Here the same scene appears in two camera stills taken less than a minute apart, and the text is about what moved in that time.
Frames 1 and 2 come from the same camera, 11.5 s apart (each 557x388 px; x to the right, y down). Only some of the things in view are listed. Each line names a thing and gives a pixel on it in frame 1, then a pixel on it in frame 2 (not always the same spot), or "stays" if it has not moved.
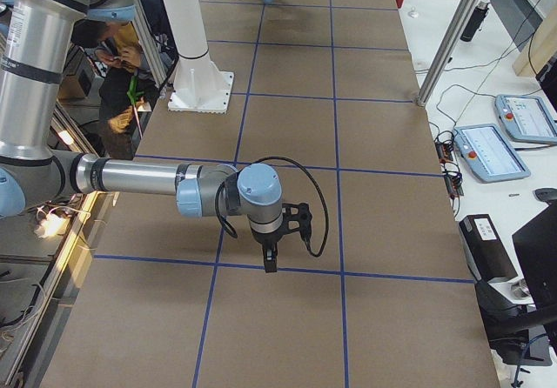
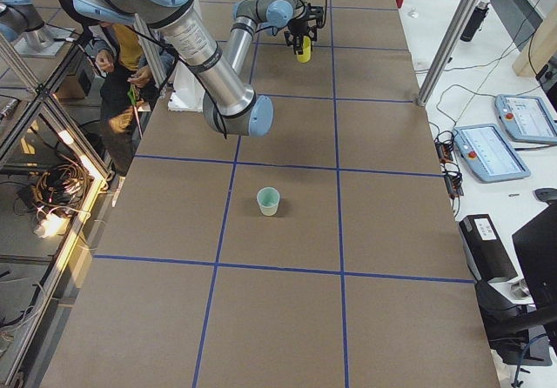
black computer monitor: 536,244 stays
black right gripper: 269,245 -> 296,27
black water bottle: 476,20 stays
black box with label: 485,250 stays
